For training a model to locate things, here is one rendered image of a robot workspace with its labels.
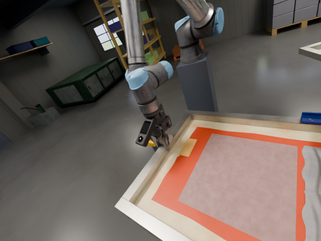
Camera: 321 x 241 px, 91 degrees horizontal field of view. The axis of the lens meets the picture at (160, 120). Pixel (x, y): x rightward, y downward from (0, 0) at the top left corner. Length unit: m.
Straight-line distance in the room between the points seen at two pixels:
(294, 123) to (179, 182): 0.48
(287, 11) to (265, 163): 5.51
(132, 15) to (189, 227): 0.75
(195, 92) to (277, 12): 5.03
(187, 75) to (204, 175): 0.62
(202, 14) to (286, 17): 5.21
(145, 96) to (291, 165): 0.52
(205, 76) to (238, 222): 0.75
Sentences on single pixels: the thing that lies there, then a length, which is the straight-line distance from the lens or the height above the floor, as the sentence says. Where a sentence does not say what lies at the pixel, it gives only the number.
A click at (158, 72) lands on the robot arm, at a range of 0.59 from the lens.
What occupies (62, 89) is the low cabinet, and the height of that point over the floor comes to 0.67.
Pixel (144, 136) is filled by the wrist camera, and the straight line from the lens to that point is 0.59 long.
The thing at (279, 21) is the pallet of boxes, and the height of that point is 0.32.
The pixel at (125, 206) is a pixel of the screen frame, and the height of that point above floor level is 1.01.
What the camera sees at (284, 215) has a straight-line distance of 0.57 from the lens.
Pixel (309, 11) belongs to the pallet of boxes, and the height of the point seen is 0.34.
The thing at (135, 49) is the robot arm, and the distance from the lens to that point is 0.70.
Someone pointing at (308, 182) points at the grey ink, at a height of 0.97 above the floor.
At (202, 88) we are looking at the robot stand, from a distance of 1.05.
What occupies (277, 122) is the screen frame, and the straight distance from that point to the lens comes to 0.77.
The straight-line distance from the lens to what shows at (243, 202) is 0.57.
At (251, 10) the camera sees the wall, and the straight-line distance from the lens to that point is 6.94.
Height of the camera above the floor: 1.48
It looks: 31 degrees down
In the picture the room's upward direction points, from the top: 23 degrees counter-clockwise
